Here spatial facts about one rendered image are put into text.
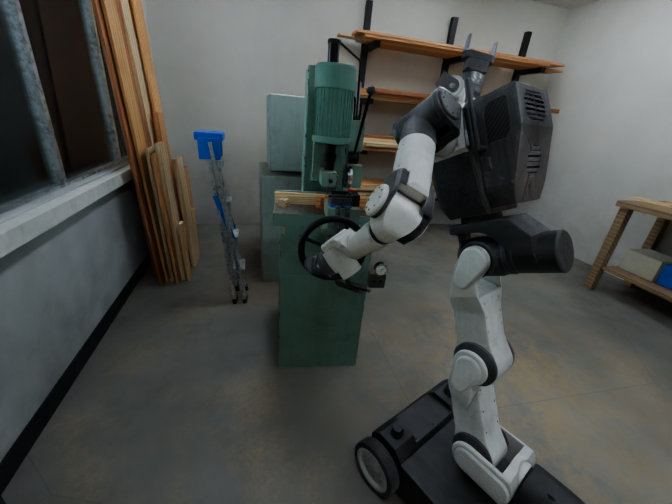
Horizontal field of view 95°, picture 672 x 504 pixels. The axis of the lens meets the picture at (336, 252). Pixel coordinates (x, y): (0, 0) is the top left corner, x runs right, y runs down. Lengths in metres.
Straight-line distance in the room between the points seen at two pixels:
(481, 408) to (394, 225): 0.76
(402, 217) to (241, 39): 3.29
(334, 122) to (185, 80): 2.56
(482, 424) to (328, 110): 1.30
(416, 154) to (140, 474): 1.50
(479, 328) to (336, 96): 1.03
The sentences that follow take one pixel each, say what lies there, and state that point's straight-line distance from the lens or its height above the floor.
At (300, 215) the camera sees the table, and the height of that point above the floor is 0.89.
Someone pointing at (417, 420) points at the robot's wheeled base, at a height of 0.19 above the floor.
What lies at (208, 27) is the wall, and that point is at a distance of 3.82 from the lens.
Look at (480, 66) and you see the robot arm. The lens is 1.47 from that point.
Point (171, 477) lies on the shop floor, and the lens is 1.59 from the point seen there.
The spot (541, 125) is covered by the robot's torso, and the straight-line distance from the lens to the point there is 1.01.
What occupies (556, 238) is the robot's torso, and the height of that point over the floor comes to 1.08.
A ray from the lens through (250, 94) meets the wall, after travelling 3.75.
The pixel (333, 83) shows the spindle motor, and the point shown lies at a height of 1.43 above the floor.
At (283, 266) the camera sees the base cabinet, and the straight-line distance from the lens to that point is 1.49.
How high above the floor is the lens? 1.31
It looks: 24 degrees down
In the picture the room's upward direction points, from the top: 5 degrees clockwise
